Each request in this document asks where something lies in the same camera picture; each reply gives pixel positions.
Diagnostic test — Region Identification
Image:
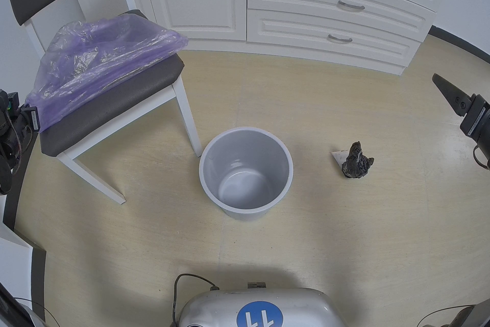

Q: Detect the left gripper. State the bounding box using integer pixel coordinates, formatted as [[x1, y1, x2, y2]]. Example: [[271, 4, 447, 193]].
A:
[[19, 105, 41, 133]]

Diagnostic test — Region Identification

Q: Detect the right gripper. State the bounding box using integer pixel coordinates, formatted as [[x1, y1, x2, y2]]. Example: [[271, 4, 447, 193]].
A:
[[432, 73, 490, 150]]

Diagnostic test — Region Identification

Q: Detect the purple plastic bag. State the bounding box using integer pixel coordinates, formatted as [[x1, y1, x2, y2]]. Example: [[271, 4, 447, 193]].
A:
[[25, 17, 189, 133]]

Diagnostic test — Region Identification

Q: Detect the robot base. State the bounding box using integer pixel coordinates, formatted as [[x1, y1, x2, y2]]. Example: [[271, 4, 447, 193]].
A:
[[171, 282, 347, 327]]

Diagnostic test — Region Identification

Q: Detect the grey trash bin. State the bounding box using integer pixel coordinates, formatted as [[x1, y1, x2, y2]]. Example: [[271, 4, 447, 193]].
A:
[[199, 127, 294, 221]]

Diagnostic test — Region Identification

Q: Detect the white chair dark grey seat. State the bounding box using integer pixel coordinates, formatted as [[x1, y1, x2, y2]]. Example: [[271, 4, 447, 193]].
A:
[[8, 0, 203, 205]]

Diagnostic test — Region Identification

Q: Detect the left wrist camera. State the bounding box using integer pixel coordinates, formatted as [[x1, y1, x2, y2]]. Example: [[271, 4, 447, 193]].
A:
[[0, 89, 20, 112]]

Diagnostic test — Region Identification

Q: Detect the black cable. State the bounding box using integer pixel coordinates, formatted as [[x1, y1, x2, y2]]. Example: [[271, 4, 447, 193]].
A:
[[17, 298, 59, 327], [472, 145, 490, 171], [418, 304, 476, 326], [171, 273, 219, 323]]

